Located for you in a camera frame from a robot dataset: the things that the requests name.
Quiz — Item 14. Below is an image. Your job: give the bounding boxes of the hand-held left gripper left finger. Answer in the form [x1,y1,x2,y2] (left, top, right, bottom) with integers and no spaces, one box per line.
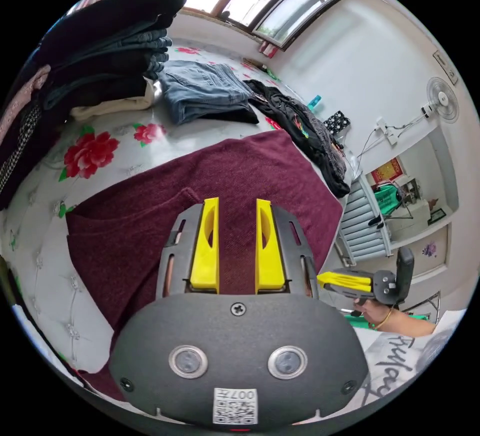
[189,197,221,293]

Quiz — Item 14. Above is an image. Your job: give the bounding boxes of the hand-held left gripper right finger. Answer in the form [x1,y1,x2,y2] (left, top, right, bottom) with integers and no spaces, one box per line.
[256,198,287,293]

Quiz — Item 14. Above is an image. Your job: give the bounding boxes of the burgundy wool vest dress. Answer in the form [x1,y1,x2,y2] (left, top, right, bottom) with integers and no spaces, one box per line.
[65,130,344,403]

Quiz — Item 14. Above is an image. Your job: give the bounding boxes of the person's right forearm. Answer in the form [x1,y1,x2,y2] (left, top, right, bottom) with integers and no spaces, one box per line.
[376,307,438,338]

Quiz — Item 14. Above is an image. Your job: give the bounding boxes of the person's right hand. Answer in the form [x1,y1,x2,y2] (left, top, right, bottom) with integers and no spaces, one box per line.
[351,297,393,329]

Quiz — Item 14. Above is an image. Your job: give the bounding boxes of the person's body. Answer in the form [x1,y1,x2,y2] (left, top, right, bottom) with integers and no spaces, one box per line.
[343,308,470,409]

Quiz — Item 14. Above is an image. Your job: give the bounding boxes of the black garment with print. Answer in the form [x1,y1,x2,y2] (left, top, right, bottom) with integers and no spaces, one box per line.
[242,78,352,199]

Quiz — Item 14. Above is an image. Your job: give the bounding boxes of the black dotted box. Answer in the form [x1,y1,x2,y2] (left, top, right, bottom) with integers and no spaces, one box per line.
[322,109,352,134]

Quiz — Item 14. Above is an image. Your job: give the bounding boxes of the white power strip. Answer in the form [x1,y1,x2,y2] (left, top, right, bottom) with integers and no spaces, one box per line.
[374,116,399,147]

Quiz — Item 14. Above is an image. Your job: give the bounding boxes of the folded blue jeans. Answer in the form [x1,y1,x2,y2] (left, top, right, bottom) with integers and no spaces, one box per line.
[155,59,260,126]

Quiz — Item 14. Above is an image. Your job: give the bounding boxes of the bed with floral sheet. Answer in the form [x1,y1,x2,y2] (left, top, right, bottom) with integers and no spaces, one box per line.
[0,36,362,388]

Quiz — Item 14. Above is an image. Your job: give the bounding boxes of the pile of clothes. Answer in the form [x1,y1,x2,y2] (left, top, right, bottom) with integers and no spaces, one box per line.
[0,0,188,212]

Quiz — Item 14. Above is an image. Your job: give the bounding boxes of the white wall fan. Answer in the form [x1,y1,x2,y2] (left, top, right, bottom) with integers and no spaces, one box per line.
[419,75,461,125]

